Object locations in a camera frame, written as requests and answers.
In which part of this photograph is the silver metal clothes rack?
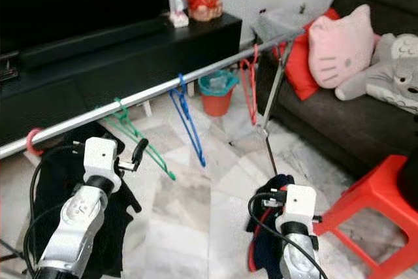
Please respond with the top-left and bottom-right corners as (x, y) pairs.
(0, 27), (311, 178)

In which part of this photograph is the green plastic hanger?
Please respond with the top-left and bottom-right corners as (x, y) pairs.
(98, 99), (177, 182)

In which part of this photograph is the grey plush toy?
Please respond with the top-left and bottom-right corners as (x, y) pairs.
(335, 33), (418, 115)

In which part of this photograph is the black tv console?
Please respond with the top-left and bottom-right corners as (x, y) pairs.
(0, 11), (244, 159)

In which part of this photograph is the black electronic gadget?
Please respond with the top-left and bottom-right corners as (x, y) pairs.
(0, 54), (20, 84)

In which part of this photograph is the teal plastic bag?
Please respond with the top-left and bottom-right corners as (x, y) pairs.
(199, 70), (239, 95)

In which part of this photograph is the orange plastic bucket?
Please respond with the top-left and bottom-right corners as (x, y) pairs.
(199, 70), (239, 118)

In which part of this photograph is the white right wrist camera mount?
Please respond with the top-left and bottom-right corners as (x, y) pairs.
(284, 184), (317, 224)

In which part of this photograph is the red plastic stool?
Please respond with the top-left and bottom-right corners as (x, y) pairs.
(313, 155), (418, 279)

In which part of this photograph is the grey folded cloth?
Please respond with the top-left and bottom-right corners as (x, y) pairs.
(251, 6), (308, 44)

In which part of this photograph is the pink cat plush toy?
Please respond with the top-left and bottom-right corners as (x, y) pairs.
(308, 3), (376, 90)

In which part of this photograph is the black shirt with green logo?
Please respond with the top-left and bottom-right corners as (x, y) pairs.
(33, 122), (141, 278)

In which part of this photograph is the blue plastic hanger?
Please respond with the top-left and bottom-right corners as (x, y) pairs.
(168, 73), (208, 167)

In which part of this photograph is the white tissue box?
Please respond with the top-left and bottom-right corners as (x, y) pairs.
(170, 0), (190, 29)

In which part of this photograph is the red cushion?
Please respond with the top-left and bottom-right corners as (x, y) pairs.
(284, 8), (340, 101)

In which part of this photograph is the dark grey sofa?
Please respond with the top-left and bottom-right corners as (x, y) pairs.
(255, 0), (418, 178)

